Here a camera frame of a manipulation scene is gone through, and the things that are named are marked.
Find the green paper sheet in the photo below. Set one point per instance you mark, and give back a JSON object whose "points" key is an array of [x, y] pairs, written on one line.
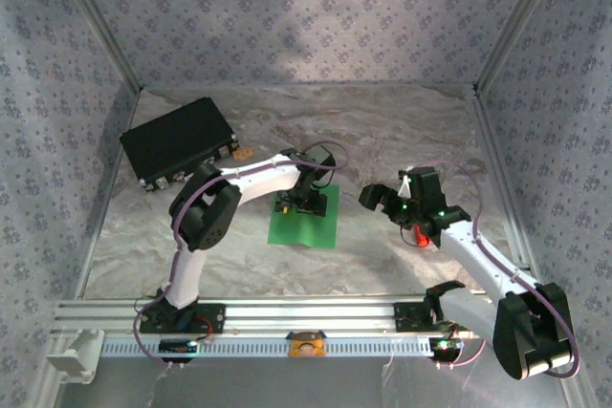
{"points": [[306, 231]]}

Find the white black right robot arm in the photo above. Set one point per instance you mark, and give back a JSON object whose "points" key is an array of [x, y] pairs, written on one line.
{"points": [[478, 255]]}

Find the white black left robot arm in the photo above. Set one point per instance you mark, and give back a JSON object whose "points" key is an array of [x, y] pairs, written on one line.
{"points": [[258, 178]]}

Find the red toy brick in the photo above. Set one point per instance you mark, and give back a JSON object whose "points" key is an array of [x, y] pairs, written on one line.
{"points": [[421, 238]]}

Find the small orange tag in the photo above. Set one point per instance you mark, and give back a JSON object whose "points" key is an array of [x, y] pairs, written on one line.
{"points": [[244, 155]]}

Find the black hard case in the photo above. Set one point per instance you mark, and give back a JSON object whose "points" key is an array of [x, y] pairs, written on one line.
{"points": [[177, 140]]}

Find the small circuit board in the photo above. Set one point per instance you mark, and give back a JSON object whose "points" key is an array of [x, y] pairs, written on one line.
{"points": [[177, 347], [444, 346]]}

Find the aluminium side rail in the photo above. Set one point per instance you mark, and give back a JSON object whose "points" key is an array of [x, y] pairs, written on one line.
{"points": [[109, 188], [506, 188]]}

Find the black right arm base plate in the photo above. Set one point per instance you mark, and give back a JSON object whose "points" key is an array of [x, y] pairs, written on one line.
{"points": [[411, 317]]}

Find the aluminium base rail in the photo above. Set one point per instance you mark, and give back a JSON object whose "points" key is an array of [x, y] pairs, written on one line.
{"points": [[306, 315]]}

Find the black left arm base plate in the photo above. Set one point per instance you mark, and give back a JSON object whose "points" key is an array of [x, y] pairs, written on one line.
{"points": [[215, 319]]}

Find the orange clip on rail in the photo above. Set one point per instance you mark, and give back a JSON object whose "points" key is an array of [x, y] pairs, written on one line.
{"points": [[306, 346]]}

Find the aluminium corner post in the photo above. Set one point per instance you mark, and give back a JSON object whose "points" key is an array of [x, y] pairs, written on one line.
{"points": [[517, 21]]}

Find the white plastic bracket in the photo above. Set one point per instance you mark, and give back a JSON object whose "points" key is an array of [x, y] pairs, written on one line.
{"points": [[72, 360]]}

